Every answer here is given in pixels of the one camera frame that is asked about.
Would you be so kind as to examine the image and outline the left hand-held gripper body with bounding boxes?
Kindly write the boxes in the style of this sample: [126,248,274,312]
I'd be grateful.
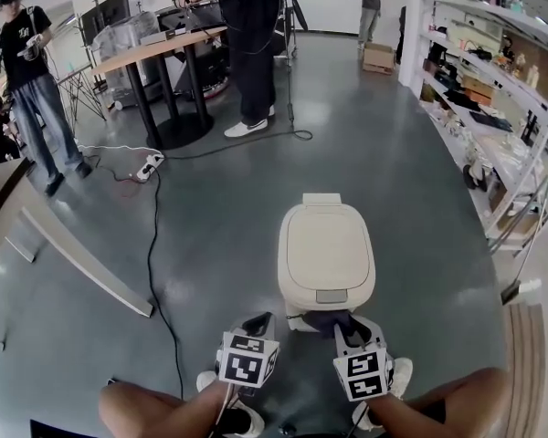
[216,310,281,390]

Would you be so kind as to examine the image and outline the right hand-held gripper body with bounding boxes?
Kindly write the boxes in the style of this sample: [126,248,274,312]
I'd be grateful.
[332,315,396,403]

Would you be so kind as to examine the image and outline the dark blue cloth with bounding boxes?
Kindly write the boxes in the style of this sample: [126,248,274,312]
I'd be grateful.
[300,310,353,335]

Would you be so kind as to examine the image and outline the beige plastic trash bin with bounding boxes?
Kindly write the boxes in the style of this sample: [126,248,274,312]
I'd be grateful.
[277,193,377,333]

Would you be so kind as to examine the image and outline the person's left forearm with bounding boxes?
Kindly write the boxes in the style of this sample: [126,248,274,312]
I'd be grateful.
[177,379,233,438]

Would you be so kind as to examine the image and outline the person's right forearm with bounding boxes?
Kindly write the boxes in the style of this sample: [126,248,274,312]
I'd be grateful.
[364,392,444,438]

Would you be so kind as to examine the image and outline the person's right white shoe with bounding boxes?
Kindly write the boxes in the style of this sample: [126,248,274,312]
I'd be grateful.
[351,357,414,431]

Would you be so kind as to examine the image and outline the person's white shoe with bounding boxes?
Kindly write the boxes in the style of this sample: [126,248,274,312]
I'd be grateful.
[351,357,414,431]
[195,370,266,438]

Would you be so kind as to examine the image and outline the person's left white shoe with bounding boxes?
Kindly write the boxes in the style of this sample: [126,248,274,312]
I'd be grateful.
[195,370,266,438]

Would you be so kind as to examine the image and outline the person's black shorts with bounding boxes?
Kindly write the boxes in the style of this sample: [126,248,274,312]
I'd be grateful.
[218,408,439,438]

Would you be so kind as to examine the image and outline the person's right leg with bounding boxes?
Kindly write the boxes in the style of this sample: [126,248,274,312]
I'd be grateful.
[406,366,508,438]

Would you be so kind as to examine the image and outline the person's leg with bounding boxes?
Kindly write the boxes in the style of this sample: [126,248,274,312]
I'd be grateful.
[406,366,508,438]
[98,380,197,438]

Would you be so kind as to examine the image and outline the person's left leg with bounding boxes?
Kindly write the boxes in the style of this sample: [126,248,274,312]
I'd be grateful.
[98,380,197,438]

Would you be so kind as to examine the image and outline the wooden slatted board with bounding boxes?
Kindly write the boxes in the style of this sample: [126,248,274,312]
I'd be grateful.
[501,303,547,438]

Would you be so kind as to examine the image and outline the white slanted board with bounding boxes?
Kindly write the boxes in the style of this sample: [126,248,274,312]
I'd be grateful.
[20,206,155,318]

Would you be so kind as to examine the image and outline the white power strip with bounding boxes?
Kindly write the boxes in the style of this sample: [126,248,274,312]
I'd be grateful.
[135,151,165,182]

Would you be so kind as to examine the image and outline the white metal shelving unit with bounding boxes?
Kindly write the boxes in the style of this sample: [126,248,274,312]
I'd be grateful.
[396,0,548,257]

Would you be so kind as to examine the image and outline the black keyboard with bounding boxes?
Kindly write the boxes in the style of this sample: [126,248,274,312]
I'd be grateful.
[469,110,512,132]

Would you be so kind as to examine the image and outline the cardboard box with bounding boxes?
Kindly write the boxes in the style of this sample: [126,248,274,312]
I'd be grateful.
[362,42,397,76]

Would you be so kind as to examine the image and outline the white counter with dark top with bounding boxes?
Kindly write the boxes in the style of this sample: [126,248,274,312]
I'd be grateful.
[0,156,34,291]

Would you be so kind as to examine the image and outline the wooden table with black legs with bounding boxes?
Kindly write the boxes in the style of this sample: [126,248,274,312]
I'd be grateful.
[90,25,229,151]

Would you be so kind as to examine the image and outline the plastic-wrapped grey machine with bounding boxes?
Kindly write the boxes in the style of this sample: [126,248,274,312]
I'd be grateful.
[90,10,165,109]

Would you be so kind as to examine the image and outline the black monitor on stand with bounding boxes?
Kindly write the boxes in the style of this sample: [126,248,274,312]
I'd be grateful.
[79,0,132,47]

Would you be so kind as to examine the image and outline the long black floor cable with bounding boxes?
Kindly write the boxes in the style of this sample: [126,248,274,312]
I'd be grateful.
[146,171,186,401]

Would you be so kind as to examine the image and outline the long-handled dustpan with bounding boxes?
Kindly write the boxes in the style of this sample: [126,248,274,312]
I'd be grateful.
[501,184,548,308]

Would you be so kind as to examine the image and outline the white floor cable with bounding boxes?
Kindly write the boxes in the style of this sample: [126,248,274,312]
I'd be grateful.
[75,142,159,157]

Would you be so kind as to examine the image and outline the black machine with red ring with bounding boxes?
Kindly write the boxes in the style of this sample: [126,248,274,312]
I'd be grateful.
[157,2,232,102]

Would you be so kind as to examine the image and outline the black wire frame table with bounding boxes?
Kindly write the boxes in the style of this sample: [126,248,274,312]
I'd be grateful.
[54,61,109,136]

